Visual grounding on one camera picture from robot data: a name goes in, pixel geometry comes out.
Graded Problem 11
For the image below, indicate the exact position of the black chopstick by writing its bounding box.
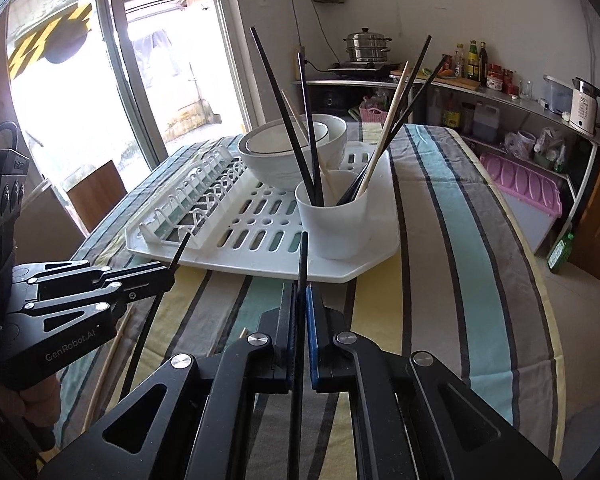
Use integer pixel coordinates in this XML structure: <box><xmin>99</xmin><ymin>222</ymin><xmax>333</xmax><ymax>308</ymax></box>
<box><xmin>297</xmin><ymin>48</ymin><xmax>324</xmax><ymax>207</ymax></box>
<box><xmin>118</xmin><ymin>231</ymin><xmax>193</xmax><ymax>401</ymax></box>
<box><xmin>336</xmin><ymin>35</ymin><xmax>432</xmax><ymax>206</ymax></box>
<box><xmin>287</xmin><ymin>231</ymin><xmax>309</xmax><ymax>480</ymax></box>
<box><xmin>337</xmin><ymin>54</ymin><xmax>446</xmax><ymax>206</ymax></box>
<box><xmin>250</xmin><ymin>26</ymin><xmax>315</xmax><ymax>205</ymax></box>

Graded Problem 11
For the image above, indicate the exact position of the metal kitchen shelf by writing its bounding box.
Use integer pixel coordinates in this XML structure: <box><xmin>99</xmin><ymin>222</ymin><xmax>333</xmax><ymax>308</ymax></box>
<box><xmin>291</xmin><ymin>71</ymin><xmax>600</xmax><ymax>256</ymax></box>

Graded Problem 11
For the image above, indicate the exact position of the left hand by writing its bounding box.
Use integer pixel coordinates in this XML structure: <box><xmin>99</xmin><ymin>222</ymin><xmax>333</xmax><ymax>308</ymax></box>
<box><xmin>0</xmin><ymin>374</ymin><xmax>61</xmax><ymax>427</ymax></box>

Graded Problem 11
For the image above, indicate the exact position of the white dish drying rack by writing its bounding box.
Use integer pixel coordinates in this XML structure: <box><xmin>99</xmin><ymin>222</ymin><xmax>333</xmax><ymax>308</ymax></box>
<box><xmin>124</xmin><ymin>148</ymin><xmax>400</xmax><ymax>283</ymax></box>

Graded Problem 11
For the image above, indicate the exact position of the wooden chopstick on table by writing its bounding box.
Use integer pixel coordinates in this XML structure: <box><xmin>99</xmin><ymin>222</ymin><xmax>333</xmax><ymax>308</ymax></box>
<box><xmin>82</xmin><ymin>304</ymin><xmax>134</xmax><ymax>432</ymax></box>

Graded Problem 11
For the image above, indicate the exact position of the striped tablecloth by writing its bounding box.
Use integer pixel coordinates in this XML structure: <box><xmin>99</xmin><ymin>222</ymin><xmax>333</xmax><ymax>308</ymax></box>
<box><xmin>56</xmin><ymin>126</ymin><xmax>566</xmax><ymax>479</ymax></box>

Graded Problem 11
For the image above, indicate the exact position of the large white bowl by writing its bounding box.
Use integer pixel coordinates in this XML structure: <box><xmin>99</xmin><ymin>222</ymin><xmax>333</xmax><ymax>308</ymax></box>
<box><xmin>238</xmin><ymin>114</ymin><xmax>347</xmax><ymax>191</ymax></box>

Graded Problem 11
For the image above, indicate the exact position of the small white inner bowl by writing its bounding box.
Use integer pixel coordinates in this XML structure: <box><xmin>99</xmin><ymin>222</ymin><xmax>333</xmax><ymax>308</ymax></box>
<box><xmin>242</xmin><ymin>120</ymin><xmax>328</xmax><ymax>155</ymax></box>

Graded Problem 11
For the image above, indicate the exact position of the white plastic cup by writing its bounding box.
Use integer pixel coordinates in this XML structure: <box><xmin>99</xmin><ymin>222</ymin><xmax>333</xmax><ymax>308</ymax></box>
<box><xmin>294</xmin><ymin>170</ymin><xmax>370</xmax><ymax>260</ymax></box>

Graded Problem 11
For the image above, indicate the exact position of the green bottle on floor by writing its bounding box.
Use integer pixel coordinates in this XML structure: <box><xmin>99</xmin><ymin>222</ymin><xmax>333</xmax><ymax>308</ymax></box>
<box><xmin>546</xmin><ymin>232</ymin><xmax>574</xmax><ymax>274</ymax></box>

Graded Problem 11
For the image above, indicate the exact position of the pink storage box lid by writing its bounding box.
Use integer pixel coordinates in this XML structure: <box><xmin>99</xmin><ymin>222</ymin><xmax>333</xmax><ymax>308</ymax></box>
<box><xmin>480</xmin><ymin>154</ymin><xmax>562</xmax><ymax>218</ymax></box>

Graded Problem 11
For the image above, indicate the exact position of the pink plastic basket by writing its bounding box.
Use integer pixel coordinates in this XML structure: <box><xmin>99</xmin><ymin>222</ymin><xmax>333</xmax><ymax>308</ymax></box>
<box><xmin>358</xmin><ymin>99</ymin><xmax>388</xmax><ymax>124</ymax></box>

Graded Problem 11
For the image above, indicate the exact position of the black induction cooker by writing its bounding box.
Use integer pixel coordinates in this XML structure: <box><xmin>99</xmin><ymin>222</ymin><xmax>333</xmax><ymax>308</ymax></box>
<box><xmin>327</xmin><ymin>62</ymin><xmax>400</xmax><ymax>80</ymax></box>

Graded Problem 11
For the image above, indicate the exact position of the stainless steel steamer pot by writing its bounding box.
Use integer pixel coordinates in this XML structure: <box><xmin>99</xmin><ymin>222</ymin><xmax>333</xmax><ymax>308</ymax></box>
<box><xmin>343</xmin><ymin>27</ymin><xmax>392</xmax><ymax>63</ymax></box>

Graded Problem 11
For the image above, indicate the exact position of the white jug on shelf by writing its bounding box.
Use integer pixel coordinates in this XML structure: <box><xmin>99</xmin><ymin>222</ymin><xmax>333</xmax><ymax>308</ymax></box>
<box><xmin>472</xmin><ymin>102</ymin><xmax>501</xmax><ymax>144</ymax></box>

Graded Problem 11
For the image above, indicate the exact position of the wooden cutting board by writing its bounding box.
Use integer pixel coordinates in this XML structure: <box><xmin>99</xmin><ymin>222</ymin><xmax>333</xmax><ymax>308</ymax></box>
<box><xmin>415</xmin><ymin>72</ymin><xmax>479</xmax><ymax>91</ymax></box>

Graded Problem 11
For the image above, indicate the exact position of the white electric kettle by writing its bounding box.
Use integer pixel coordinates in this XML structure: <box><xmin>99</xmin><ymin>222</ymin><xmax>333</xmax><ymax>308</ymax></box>
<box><xmin>569</xmin><ymin>77</ymin><xmax>600</xmax><ymax>136</ymax></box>

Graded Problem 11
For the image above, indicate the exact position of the green label bottle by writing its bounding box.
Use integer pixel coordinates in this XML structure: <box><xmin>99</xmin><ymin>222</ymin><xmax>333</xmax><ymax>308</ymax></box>
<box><xmin>467</xmin><ymin>39</ymin><xmax>480</xmax><ymax>81</ymax></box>

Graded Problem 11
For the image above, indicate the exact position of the dark sauce bottle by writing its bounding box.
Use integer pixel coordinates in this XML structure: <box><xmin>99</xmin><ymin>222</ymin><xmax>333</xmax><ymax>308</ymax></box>
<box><xmin>478</xmin><ymin>41</ymin><xmax>489</xmax><ymax>87</ymax></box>

